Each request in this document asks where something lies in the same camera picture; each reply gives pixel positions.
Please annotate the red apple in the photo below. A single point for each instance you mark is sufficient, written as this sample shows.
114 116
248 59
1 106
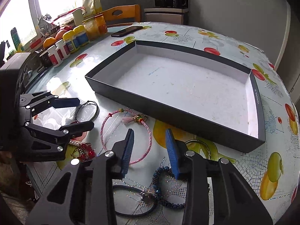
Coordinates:
60 34

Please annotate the black smartphone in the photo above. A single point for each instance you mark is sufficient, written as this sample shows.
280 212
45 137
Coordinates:
126 31

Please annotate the silver black bangle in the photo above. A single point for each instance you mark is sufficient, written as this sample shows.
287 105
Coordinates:
87 111

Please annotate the fruit pattern tablecloth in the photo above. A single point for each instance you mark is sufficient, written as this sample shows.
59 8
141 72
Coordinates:
272 170

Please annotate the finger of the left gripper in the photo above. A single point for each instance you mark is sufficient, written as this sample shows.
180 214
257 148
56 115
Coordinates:
44 144
41 101

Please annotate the thin dark hoop bangle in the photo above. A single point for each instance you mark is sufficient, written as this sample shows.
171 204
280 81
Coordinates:
197 146

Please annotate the amber honey jar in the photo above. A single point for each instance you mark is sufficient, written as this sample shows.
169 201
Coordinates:
95 27

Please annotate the black water dispenser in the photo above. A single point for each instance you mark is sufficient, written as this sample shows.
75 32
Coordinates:
168 11

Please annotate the yellow snack bag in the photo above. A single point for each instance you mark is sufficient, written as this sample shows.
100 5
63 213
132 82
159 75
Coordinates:
91 7

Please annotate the pearl bar hair clip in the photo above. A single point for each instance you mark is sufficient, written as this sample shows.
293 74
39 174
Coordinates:
75 143

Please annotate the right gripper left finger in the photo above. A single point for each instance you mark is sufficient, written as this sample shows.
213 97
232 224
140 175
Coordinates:
83 192

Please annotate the wooden chair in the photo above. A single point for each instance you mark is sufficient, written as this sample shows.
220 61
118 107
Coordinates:
122 15

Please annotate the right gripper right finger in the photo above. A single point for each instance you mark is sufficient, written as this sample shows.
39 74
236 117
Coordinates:
234 201

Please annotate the white red pill bottle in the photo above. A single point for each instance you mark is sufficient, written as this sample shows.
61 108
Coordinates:
54 56
62 49

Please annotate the yellow cap blue bottle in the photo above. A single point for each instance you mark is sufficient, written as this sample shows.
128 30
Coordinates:
71 41
81 35

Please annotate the orange fruit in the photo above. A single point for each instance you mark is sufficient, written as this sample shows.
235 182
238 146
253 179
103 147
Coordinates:
48 42

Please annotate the black shallow cardboard box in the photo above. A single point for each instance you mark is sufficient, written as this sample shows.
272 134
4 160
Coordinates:
201 93

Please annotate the red bead brooch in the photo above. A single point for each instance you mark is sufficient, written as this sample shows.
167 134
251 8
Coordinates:
83 152

